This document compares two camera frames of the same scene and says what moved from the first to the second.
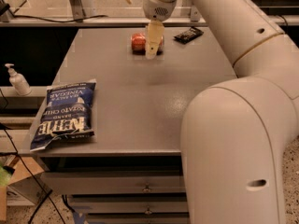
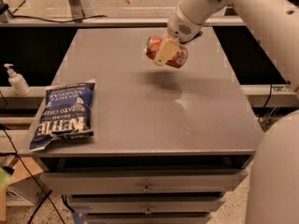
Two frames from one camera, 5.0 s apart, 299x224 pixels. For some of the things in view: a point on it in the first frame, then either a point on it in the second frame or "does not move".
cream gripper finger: x=154 y=35 → x=168 y=48
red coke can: x=138 y=44 → x=177 y=61
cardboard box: x=28 y=186 does not move
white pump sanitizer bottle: x=18 y=81 does not move
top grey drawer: x=116 y=183 does not move
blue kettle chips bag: x=66 y=116 does not move
